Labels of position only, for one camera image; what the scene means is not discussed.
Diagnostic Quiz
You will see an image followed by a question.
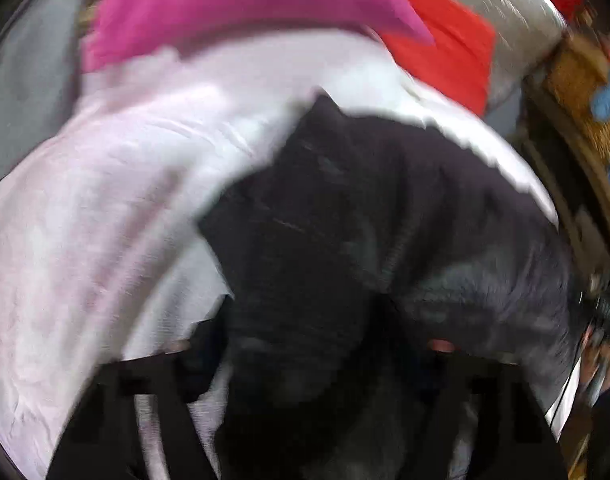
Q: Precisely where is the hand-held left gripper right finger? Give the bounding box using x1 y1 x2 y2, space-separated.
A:
425 347 568 480

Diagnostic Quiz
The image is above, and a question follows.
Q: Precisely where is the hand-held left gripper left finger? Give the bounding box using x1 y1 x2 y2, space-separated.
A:
47 300 236 480

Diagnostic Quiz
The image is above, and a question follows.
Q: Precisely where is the black puffer jacket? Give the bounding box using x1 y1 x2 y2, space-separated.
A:
197 92 578 480

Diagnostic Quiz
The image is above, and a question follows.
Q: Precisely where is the wooden shelf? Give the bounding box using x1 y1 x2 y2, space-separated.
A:
515 75 610 271

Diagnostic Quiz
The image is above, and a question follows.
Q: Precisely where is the white bed blanket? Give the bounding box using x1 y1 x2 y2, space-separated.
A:
0 27 561 480

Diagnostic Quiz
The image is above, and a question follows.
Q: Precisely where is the wicker basket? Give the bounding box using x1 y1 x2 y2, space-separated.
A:
542 40 610 161

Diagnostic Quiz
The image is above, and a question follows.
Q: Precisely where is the silver foil insulation mat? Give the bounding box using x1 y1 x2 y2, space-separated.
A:
390 0 568 116

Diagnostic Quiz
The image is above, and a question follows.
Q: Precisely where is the grey coat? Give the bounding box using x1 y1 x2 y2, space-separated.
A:
0 0 100 196

